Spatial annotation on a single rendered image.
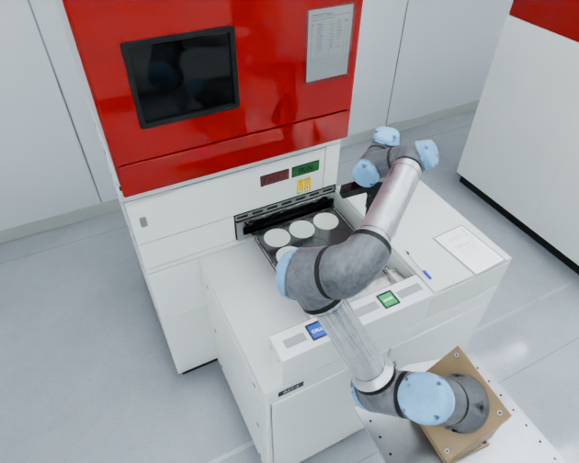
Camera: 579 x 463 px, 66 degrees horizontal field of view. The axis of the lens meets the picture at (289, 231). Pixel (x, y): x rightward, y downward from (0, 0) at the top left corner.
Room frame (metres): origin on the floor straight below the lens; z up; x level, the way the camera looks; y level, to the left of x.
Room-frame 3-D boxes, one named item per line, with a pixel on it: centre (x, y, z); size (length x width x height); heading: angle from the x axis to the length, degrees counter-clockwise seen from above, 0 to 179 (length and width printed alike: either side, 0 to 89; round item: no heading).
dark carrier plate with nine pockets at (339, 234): (1.18, -0.10, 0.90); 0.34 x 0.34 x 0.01; 27
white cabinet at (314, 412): (1.13, -0.22, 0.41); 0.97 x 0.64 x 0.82; 117
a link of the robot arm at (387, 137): (1.10, -0.27, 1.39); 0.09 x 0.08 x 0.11; 150
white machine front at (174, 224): (1.30, 0.18, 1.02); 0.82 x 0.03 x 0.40; 117
